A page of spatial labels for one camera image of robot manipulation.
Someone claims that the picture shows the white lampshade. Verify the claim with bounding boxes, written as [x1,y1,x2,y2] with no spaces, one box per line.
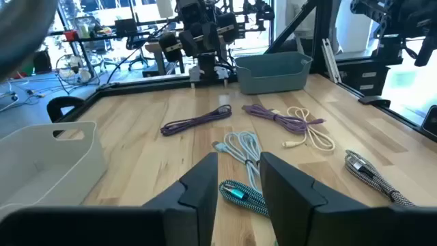
[156,0,175,19]

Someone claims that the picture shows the black side table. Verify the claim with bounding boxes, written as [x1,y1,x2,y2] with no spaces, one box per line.
[47,29,151,78]

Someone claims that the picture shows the black office chair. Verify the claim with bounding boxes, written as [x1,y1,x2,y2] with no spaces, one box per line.
[124,33,151,72]

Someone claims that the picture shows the light purple cable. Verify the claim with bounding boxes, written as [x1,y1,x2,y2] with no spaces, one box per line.
[241,104,326,135]

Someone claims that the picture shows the white floor fan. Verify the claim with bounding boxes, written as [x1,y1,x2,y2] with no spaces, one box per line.
[54,53,100,88]

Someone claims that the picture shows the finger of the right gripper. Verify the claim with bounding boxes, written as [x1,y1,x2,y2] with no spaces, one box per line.
[179,29,199,58]
[201,20,222,52]

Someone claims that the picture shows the dark purple braided cable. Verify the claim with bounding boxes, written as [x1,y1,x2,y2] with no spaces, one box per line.
[160,104,233,137]

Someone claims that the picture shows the black bag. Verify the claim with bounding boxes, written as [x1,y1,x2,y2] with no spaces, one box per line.
[33,50,53,74]

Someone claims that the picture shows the teal zigzag braided cable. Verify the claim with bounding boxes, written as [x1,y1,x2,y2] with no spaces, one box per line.
[218,180,270,218]

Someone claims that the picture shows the teal plastic bin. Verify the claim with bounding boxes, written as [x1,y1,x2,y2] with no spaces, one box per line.
[234,51,313,96]

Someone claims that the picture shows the light blue cable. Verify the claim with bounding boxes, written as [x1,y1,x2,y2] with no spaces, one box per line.
[212,131,263,192]

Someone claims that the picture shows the black frame bracket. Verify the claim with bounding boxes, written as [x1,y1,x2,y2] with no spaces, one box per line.
[357,95,392,109]

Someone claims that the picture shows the cream USB cable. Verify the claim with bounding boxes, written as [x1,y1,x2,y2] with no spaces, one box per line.
[281,106,336,152]

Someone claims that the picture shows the white plastic bin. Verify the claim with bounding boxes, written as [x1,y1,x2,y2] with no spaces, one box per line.
[0,121,107,219]

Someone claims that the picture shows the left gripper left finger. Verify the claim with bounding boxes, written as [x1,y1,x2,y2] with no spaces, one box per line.
[143,152,219,246]

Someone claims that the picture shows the wooden workbench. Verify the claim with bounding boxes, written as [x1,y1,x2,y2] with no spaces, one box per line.
[145,40,185,78]

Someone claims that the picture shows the black white zigzag cable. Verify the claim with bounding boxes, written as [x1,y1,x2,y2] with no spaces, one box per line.
[343,149,416,208]

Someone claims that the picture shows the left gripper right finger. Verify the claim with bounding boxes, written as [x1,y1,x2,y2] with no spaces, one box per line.
[259,152,392,246]

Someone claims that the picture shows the black table handle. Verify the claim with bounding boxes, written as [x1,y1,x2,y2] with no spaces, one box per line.
[46,96,86,137]

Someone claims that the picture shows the black vertical frame post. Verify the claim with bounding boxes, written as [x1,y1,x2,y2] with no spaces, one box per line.
[311,0,337,74]

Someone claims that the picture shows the black diagonal frame brace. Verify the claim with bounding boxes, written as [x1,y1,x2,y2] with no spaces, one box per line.
[264,0,318,55]

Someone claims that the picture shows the white aluminium bars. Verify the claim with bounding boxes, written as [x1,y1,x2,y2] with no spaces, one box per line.
[321,38,342,85]

